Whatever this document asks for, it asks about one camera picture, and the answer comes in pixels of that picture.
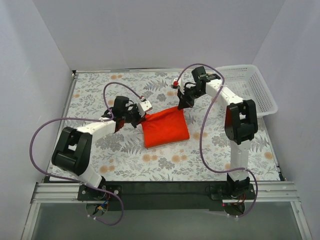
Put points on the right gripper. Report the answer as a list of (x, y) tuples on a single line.
[(186, 97)]

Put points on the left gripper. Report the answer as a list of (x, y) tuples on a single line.
[(136, 116)]

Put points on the orange t shirt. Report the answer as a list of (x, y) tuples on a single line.
[(165, 127)]

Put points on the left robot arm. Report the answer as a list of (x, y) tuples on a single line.
[(73, 149)]

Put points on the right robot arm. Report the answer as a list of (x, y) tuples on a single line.
[(240, 124)]

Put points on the floral patterned table mat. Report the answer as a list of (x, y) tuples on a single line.
[(122, 156)]

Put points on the white plastic basket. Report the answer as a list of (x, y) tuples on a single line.
[(247, 82)]

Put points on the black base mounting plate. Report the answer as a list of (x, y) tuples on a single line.
[(175, 195)]

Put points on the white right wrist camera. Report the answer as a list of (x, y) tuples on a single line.
[(177, 84)]

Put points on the aluminium frame rail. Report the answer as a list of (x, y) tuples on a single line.
[(264, 191)]

